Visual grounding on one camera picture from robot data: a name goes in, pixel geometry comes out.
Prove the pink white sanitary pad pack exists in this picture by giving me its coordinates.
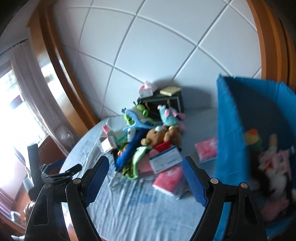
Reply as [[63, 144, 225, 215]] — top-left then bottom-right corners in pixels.
[[101, 136, 117, 153]]

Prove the small pink tissue packet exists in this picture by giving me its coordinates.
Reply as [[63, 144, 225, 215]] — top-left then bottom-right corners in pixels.
[[102, 124, 115, 137]]

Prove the dark blue fuzzy item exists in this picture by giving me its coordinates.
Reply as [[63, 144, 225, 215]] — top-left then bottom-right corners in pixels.
[[114, 128, 149, 171]]

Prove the pink tissue pack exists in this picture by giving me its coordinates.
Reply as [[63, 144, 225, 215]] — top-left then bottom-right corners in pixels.
[[195, 138, 217, 163], [152, 166, 185, 198]]

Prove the green cloth plush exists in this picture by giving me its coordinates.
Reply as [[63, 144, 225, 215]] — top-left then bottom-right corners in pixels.
[[122, 146, 152, 180]]

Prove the yellow duck plush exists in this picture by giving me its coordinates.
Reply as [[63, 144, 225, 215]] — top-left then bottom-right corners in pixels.
[[244, 128, 262, 152]]

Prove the can in bin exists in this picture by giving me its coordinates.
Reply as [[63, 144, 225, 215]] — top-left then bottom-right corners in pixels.
[[269, 133, 278, 149]]

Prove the white lotion bottle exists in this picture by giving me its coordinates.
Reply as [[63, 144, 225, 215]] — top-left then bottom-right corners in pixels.
[[127, 128, 136, 143]]

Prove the light blue plastic hanger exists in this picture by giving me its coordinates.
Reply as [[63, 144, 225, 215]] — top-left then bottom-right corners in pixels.
[[122, 109, 155, 133]]

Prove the white blue mask box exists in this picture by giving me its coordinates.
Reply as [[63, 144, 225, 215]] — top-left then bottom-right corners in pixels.
[[149, 146, 182, 174]]

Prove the blue plastic storage bin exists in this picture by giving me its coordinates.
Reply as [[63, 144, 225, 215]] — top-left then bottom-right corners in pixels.
[[215, 76, 295, 237]]

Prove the green frog plush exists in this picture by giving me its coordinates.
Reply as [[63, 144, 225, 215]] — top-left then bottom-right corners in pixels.
[[121, 104, 154, 126]]

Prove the brown bear plush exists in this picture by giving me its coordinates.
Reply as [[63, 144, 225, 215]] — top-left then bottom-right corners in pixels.
[[140, 126, 181, 148]]

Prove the black box on bed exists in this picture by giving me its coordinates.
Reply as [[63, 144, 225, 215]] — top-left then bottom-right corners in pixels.
[[137, 91, 184, 119]]

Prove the small tissue box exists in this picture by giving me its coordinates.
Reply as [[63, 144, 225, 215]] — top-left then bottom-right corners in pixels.
[[138, 81, 158, 98]]

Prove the teal pink plush toy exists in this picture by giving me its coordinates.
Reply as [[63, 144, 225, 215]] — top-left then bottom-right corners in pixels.
[[158, 104, 185, 126]]

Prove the yellow sticky note pad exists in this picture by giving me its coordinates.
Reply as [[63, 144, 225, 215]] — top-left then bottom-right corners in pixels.
[[159, 86, 182, 97]]

